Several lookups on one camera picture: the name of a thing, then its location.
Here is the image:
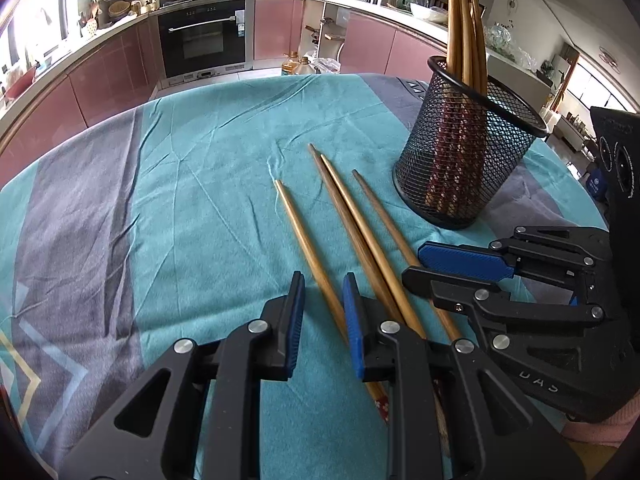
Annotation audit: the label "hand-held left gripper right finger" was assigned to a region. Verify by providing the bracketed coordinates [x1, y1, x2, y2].
[341, 272, 586, 480]

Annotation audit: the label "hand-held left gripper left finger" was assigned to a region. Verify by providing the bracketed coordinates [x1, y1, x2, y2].
[60, 271, 307, 480]

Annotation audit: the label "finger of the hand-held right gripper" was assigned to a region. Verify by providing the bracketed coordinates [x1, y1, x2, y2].
[417, 226, 612, 286]
[401, 266, 608, 351]

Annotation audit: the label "single brown chopstick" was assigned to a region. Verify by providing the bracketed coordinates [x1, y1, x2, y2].
[307, 143, 448, 443]
[352, 170, 463, 345]
[320, 155, 430, 342]
[274, 180, 393, 423]

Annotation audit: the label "black mesh holder cup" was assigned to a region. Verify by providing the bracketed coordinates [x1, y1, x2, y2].
[392, 56, 550, 231]

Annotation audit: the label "bunch of wooden chopsticks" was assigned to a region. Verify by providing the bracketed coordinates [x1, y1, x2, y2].
[422, 0, 493, 213]

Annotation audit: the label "person's right forearm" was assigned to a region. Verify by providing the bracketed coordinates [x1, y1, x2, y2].
[565, 410, 637, 445]

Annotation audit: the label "teal grey printed tablecloth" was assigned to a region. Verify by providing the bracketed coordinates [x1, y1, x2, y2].
[0, 72, 621, 480]

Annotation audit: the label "living room window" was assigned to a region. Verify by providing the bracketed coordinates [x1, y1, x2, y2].
[565, 55, 640, 116]

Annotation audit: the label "clear plastic bags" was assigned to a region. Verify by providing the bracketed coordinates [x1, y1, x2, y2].
[482, 22, 538, 68]

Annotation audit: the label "pink peninsula cabinets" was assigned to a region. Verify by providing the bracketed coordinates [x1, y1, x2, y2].
[345, 12, 451, 78]

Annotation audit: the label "white bowl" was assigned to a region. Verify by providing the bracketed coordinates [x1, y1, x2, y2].
[410, 2, 448, 23]

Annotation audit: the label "white peninsula countertop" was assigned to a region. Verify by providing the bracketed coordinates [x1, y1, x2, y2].
[255, 0, 551, 91]

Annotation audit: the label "narrow pink base cabinet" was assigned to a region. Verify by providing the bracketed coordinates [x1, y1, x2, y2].
[254, 0, 305, 61]

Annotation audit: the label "black built-in oven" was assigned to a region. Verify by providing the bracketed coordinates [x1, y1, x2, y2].
[157, 0, 248, 81]

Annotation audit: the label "long pink base cabinets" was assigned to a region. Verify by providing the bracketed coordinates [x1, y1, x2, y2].
[0, 15, 161, 191]

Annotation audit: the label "white countertop with sink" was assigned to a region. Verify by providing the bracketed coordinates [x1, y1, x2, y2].
[0, 7, 161, 136]

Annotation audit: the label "pink bowl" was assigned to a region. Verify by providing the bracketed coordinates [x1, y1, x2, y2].
[2, 67, 36, 98]

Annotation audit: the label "large kitchen window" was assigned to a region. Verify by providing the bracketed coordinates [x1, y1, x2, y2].
[0, 0, 68, 61]

